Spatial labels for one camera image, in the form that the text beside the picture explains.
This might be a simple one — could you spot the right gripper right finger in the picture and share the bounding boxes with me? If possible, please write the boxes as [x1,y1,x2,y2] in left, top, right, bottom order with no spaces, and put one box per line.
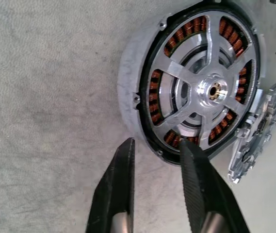
[179,139,252,233]

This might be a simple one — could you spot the grey round object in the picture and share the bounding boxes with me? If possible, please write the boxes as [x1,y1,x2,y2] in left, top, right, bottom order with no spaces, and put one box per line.
[227,82,276,185]

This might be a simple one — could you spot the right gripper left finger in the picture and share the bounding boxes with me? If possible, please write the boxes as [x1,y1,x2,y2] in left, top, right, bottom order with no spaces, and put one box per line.
[85,137,136,233]

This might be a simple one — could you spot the black rimmed silver spoked rotor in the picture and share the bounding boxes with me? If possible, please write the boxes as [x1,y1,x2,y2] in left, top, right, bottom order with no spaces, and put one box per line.
[139,11,260,158]

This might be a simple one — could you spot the silver stator housing copper coils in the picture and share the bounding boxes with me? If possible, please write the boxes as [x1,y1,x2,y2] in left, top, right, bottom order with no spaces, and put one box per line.
[117,0,267,167]

